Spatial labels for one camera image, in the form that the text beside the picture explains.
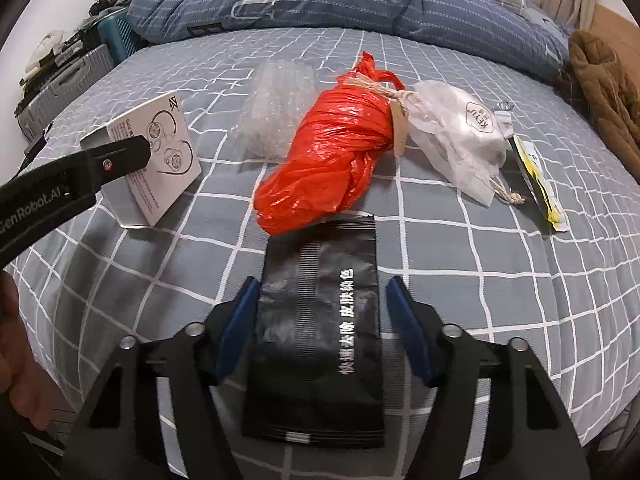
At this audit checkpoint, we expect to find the blue striped duvet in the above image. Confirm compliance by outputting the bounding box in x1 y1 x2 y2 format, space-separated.
127 0 573 81

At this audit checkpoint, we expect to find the white round object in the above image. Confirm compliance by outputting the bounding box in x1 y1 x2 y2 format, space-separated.
25 30 66 73

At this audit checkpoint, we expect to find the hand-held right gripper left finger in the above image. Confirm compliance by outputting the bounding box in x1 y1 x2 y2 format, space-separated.
60 276 263 480

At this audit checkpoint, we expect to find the brown fleece coat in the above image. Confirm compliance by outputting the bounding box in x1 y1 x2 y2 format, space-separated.
557 30 640 163

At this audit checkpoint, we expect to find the white earphone box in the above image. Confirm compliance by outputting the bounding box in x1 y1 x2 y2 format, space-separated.
80 92 202 228

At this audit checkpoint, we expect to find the teal suitcase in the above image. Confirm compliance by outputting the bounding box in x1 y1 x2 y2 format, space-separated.
97 10 138 66

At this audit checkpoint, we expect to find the white drawstring bag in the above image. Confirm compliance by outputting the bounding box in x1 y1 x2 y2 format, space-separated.
402 80 526 208

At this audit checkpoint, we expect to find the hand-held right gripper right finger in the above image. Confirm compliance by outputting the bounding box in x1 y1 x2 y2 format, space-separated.
385 275 593 480

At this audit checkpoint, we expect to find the wooden headboard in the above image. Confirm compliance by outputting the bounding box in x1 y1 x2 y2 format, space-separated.
587 4 640 61

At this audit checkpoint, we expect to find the black cable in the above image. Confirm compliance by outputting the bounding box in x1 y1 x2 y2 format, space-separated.
10 122 53 176

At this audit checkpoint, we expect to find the black foil pouch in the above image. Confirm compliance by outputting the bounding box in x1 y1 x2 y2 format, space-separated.
242 212 386 450

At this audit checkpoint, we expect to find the person's left hand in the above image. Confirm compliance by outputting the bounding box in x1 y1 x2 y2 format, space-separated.
0 271 76 431

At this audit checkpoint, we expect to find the clear bubble wrap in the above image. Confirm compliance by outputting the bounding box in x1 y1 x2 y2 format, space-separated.
237 57 318 161

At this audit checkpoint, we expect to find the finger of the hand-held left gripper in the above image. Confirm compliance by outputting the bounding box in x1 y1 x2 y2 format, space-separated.
65 137 152 206

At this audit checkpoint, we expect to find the yellow snack packet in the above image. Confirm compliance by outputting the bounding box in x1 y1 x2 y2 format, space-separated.
507 135 571 233

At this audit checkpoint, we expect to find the grey suitcase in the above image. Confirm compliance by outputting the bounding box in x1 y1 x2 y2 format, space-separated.
15 44 116 141

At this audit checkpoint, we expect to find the beige paper tag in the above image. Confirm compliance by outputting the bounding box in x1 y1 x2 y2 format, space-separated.
391 102 412 158

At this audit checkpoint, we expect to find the red plastic bag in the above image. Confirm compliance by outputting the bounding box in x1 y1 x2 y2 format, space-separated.
254 51 403 235

